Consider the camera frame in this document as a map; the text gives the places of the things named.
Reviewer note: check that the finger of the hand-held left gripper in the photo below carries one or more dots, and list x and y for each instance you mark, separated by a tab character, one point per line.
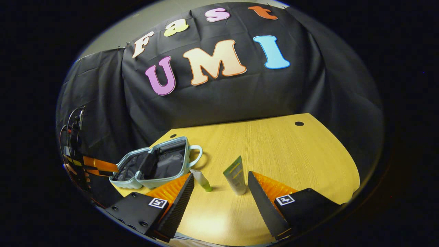
99	164

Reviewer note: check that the white hard-shell suitcase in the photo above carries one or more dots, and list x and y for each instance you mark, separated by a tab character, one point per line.
161	164

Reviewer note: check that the small green white cream tube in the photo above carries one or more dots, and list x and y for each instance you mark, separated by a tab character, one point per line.
202	180

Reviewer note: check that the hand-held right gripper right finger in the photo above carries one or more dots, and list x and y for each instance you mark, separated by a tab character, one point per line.
262	206

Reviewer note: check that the large green grey cream tube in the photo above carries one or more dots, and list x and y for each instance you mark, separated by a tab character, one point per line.
236	176

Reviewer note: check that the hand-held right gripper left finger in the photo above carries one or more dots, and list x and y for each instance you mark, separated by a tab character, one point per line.
178	206

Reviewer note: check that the black backdrop cloth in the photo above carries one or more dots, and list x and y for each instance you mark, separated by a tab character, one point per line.
291	92

